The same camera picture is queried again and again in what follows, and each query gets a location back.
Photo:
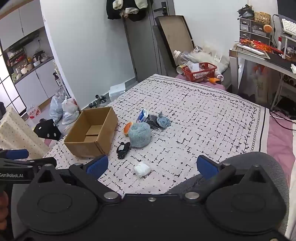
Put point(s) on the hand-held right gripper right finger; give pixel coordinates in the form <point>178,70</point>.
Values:
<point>207,165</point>

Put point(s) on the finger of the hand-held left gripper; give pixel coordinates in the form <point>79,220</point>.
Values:
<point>17,153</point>
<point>34,162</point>

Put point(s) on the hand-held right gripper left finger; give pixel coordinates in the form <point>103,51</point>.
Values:
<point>97,165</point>

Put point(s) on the brown cardboard box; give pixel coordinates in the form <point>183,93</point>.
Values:
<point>79,146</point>

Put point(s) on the white soft packet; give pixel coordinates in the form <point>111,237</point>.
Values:
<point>142,169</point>

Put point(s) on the light blue fluffy plush ball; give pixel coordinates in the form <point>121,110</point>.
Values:
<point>140,135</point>

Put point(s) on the denim plush toy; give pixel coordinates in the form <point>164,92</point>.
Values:
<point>163,121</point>

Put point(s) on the person's left hand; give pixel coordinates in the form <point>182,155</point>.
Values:
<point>3,204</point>

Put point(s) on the cream dotted foam mattress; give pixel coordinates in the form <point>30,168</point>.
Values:
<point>18,136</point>

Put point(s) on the black patterned pouch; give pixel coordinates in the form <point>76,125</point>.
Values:
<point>122,150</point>

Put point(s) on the black polka dot cushion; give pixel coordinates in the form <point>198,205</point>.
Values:
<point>47,129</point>

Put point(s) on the pack of water bottles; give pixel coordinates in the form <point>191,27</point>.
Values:
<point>33,112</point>

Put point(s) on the orange fruit slice plush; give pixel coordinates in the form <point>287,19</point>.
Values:
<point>127,129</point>

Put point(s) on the grey plastic bag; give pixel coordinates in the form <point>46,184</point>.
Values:
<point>56,109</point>

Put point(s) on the white and red plastic bag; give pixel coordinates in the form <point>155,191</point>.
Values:
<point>70,110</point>

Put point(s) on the frosted panel sliding door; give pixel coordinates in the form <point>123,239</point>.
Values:
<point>9,92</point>

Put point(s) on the black tripod tangle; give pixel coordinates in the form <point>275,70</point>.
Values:
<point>98,102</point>

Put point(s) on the blue and white carton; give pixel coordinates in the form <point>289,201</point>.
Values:
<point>141,115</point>

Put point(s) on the black item in clear packet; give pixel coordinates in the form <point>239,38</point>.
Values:
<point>152,121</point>

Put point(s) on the white kitchen lower cabinet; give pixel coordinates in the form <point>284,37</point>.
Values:
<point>34,85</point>

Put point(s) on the white kitchen cabinet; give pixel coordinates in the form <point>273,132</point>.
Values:
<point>34,85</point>
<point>23,25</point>

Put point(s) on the grey office chair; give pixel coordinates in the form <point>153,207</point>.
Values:
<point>278,176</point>

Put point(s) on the white storage box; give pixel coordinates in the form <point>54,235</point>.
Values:
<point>116,91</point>

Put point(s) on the red plastic basket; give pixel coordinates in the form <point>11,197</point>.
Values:
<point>201,75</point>

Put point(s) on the small white bottle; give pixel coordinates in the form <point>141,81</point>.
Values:
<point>219,75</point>

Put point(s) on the white paper in basket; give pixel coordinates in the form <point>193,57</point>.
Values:
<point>193,67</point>

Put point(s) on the beige tote bag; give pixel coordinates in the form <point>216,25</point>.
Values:
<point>262,83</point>

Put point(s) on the pile of clear plastic bags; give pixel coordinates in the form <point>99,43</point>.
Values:
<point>208,56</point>

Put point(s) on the white desk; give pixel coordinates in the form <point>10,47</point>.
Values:
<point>235,60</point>

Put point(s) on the clear plastic bottle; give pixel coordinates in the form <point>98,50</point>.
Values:
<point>181,56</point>

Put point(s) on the grey door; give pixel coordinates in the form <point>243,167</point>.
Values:
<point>143,46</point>

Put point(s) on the white kitchen upper cabinet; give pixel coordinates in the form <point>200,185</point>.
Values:
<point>23,25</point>

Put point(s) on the red long package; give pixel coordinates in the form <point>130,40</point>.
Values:
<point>261,45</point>

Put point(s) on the black framed brown board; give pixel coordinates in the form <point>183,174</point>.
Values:
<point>174,34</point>

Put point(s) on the grey drawer organizer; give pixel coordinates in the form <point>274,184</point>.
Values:
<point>251,30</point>

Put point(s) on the orange ball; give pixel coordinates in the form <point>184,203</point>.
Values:
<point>267,28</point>

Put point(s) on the hanging dark clothes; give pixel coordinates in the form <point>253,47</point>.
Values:
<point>115,11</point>

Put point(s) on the wicker basket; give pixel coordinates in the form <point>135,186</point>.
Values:
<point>262,17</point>

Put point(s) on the white keyboard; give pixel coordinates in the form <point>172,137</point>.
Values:
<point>289,26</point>

